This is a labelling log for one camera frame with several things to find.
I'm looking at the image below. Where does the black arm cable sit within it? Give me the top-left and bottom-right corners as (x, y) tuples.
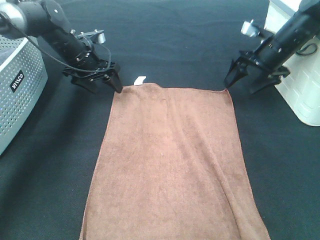
(0, 14), (112, 73)
(296, 42), (317, 56)

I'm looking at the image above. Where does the white perforated laundry basket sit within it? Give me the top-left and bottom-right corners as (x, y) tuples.
(0, 36), (48, 153)

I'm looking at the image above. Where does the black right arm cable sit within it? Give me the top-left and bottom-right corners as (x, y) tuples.
(296, 42), (317, 56)

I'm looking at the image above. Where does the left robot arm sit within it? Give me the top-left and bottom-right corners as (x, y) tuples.
(0, 0), (123, 93)

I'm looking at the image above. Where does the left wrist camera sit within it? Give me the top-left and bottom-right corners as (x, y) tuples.
(77, 29), (106, 44)

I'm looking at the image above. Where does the black table cloth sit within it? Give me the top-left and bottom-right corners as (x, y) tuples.
(0, 0), (320, 240)

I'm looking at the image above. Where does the brown towel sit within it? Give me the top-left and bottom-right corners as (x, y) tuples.
(79, 83), (270, 240)

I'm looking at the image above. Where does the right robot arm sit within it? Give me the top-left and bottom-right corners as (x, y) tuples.
(224, 0), (320, 94)

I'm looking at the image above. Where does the white woven storage bin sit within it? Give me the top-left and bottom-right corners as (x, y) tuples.
(264, 0), (320, 127)

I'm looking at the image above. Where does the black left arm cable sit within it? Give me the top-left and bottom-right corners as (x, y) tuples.
(0, 14), (112, 73)

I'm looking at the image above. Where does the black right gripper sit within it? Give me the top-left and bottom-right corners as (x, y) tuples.
(223, 50), (290, 94)

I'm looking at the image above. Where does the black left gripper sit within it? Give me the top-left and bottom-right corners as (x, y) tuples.
(61, 55), (123, 94)

